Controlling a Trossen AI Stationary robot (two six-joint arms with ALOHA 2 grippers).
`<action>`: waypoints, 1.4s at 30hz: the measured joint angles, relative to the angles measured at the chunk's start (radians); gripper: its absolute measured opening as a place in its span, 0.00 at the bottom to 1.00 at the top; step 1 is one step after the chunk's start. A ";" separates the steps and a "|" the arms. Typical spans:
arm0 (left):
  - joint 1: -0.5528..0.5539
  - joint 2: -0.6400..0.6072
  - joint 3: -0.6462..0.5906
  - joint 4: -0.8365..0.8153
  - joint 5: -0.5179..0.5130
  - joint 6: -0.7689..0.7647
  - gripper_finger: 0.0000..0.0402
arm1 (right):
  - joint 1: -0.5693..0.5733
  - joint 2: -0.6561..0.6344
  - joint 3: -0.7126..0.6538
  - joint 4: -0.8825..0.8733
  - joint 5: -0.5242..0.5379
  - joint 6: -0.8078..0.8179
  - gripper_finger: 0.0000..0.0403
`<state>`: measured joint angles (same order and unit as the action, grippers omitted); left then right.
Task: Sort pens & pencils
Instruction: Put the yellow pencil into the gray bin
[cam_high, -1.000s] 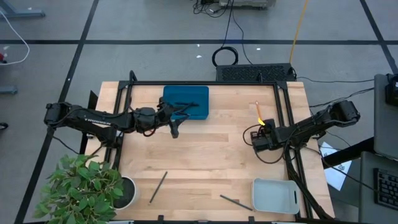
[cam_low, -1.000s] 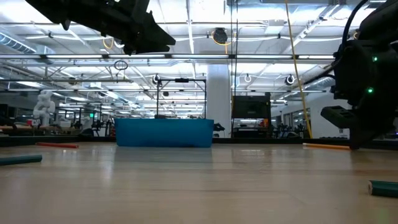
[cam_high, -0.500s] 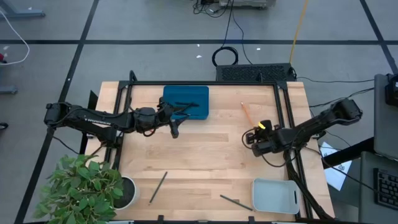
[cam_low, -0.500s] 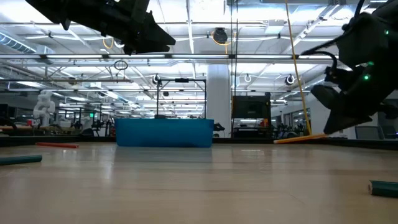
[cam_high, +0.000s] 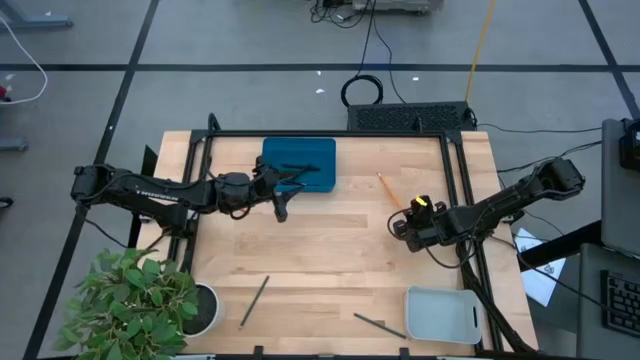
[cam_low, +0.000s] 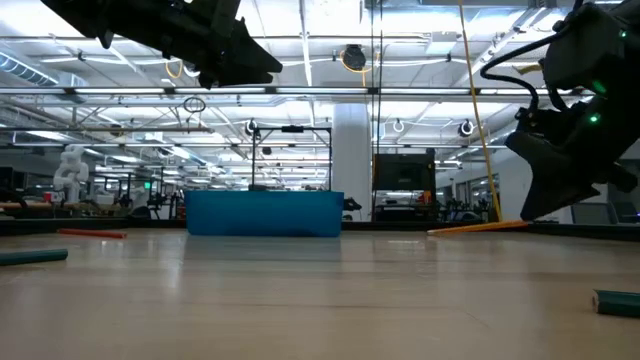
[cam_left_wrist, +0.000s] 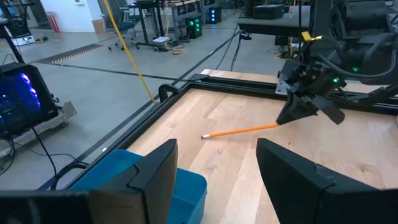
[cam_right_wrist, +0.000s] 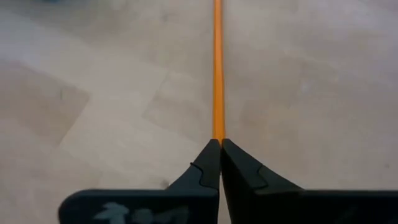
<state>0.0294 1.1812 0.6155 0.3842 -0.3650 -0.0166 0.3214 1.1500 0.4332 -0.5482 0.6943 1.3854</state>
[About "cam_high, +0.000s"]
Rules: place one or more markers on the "black aluminium table frame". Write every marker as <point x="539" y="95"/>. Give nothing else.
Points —
<point x="325" y="133"/>

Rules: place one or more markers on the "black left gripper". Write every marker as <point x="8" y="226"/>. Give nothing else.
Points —
<point x="235" y="192"/>

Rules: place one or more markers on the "yellow tape tag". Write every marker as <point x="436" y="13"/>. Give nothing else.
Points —
<point x="421" y="201"/>

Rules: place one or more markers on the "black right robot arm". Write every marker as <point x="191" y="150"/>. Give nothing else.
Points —
<point x="525" y="195"/>

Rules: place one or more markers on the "green leafy plant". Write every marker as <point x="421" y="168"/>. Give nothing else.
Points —
<point x="130" y="300"/>

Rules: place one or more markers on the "white paper sheet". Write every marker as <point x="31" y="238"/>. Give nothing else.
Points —
<point x="542" y="285"/>

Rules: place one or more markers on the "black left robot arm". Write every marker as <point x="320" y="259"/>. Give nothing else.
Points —
<point x="150" y="192"/>

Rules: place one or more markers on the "white round plant pot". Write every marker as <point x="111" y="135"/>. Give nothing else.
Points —
<point x="218" y="315"/>

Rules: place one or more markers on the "orange pencil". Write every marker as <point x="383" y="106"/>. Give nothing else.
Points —
<point x="389" y="190"/>

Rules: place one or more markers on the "black metal bar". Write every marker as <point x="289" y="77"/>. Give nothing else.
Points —
<point x="560" y="245"/>

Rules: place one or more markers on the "black box device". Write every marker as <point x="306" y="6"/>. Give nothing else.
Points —
<point x="630" y="150"/>

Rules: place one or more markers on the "black keyboard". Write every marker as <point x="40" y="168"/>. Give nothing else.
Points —
<point x="622" y="305"/>

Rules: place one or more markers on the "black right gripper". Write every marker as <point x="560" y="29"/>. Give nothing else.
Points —
<point x="425" y="225"/>

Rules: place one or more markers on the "blue plastic tray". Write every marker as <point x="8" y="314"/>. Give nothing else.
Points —
<point x="320" y="150"/>

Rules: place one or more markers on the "pale grey plastic tray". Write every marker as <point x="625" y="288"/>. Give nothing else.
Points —
<point x="440" y="315"/>

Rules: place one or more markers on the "dark green pen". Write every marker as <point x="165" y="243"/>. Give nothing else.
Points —
<point x="380" y="326"/>
<point x="254" y="301"/>

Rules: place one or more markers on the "grey table foot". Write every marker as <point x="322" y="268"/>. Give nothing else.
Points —
<point x="12" y="145"/>
<point x="40" y="21"/>

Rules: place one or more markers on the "grey equipment box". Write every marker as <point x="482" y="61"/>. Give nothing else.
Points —
<point x="400" y="5"/>

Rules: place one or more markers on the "black computer case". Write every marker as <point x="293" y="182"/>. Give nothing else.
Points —
<point x="400" y="117"/>

